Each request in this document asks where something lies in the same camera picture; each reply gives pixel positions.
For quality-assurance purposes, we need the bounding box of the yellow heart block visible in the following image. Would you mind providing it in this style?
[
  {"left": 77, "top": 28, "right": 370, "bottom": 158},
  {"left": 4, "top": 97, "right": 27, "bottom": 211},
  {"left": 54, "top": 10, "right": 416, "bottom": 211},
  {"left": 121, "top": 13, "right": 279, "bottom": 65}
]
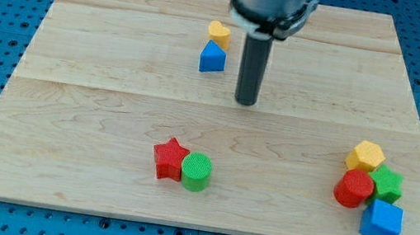
[{"left": 207, "top": 20, "right": 231, "bottom": 50}]

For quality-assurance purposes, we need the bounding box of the blue cube block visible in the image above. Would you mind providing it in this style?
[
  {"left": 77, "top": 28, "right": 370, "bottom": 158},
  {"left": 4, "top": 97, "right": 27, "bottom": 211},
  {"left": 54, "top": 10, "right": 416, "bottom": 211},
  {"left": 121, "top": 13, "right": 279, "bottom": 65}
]
[{"left": 359, "top": 199, "right": 404, "bottom": 235}]

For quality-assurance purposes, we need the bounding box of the yellow hexagon block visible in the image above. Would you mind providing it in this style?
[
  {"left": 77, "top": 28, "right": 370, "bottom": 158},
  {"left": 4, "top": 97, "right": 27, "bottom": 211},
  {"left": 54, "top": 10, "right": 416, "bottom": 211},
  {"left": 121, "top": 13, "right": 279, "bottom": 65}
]
[{"left": 344, "top": 140, "right": 386, "bottom": 172}]

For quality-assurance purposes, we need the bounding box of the green star block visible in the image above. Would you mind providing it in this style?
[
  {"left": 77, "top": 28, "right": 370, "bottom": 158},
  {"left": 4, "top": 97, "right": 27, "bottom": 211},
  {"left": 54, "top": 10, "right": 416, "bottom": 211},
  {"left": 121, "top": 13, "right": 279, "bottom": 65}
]
[{"left": 365, "top": 164, "right": 403, "bottom": 205}]

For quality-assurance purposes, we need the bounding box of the green cylinder block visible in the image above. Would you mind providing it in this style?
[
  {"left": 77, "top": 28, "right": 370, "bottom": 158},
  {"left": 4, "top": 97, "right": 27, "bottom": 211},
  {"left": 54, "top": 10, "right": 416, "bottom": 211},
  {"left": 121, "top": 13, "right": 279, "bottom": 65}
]
[{"left": 181, "top": 152, "right": 213, "bottom": 192}]

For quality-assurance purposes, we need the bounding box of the wooden board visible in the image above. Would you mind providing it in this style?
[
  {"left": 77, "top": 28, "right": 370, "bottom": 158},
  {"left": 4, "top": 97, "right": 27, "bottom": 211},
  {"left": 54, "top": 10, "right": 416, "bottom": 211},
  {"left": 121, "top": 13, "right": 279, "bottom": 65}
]
[{"left": 0, "top": 0, "right": 420, "bottom": 235}]

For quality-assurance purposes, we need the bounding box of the blue triangle block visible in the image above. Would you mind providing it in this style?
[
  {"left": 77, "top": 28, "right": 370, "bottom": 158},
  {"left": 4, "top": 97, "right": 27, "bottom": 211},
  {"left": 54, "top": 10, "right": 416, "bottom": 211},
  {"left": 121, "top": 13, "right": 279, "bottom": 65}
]
[{"left": 198, "top": 40, "right": 227, "bottom": 72}]

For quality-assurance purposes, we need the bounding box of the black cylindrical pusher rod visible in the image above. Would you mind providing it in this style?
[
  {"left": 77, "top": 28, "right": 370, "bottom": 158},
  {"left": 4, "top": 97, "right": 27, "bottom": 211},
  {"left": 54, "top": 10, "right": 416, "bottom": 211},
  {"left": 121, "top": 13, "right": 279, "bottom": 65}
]
[{"left": 234, "top": 35, "right": 273, "bottom": 106}]

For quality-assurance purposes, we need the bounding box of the red cylinder block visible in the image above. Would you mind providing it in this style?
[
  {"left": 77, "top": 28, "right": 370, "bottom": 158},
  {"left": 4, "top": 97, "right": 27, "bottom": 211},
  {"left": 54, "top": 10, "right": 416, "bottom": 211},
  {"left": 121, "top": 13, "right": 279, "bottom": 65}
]
[{"left": 333, "top": 169, "right": 375, "bottom": 209}]

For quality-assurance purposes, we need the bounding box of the red star block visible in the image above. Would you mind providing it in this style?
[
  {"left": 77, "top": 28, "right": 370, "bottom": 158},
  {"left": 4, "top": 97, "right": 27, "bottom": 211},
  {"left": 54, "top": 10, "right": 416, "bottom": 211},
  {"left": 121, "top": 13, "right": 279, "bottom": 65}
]
[{"left": 153, "top": 137, "right": 191, "bottom": 182}]

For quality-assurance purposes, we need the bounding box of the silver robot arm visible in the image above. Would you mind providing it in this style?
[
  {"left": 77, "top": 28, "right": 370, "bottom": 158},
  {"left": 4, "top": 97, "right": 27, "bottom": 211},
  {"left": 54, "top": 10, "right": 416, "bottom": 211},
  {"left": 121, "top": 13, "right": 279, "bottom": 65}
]
[{"left": 229, "top": 0, "right": 319, "bottom": 106}]

